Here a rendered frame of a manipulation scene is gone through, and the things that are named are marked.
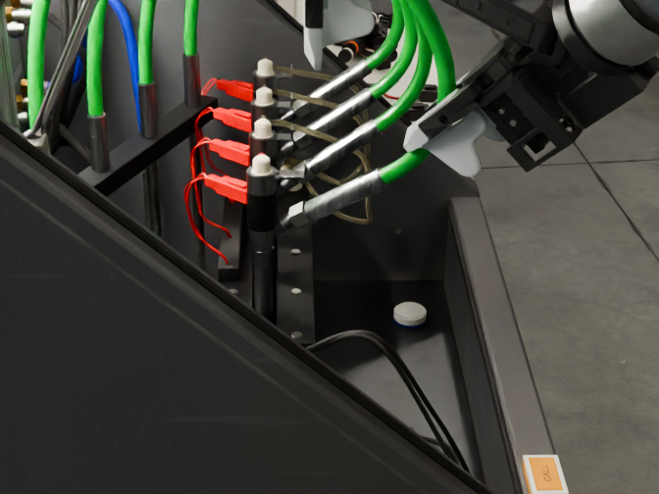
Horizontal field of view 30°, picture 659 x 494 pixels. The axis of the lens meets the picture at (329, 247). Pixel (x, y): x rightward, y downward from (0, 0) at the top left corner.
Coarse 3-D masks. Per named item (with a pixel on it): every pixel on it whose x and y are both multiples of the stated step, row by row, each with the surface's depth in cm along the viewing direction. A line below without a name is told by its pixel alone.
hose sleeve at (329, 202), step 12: (360, 180) 100; (372, 180) 99; (336, 192) 101; (348, 192) 101; (360, 192) 100; (372, 192) 100; (312, 204) 103; (324, 204) 102; (336, 204) 102; (348, 204) 101; (312, 216) 103; (324, 216) 103
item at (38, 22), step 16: (48, 0) 103; (416, 0) 91; (32, 16) 104; (416, 16) 92; (432, 16) 91; (32, 32) 105; (432, 32) 92; (32, 48) 105; (432, 48) 92; (448, 48) 92; (32, 64) 106; (448, 64) 92; (32, 80) 107; (448, 80) 93; (32, 96) 108; (32, 112) 109; (400, 160) 98; (416, 160) 97; (384, 176) 99; (400, 176) 99
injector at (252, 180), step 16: (256, 176) 112; (272, 176) 112; (256, 192) 113; (272, 192) 113; (256, 208) 113; (272, 208) 114; (256, 224) 114; (272, 224) 115; (288, 224) 115; (256, 240) 115; (272, 240) 117; (256, 256) 117; (272, 256) 117; (256, 272) 118; (272, 272) 118; (256, 288) 119; (272, 288) 119; (256, 304) 120; (272, 304) 120; (272, 320) 121
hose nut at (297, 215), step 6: (300, 204) 104; (294, 210) 104; (300, 210) 103; (294, 216) 103; (300, 216) 103; (306, 216) 103; (294, 222) 104; (300, 222) 104; (306, 222) 103; (312, 222) 104
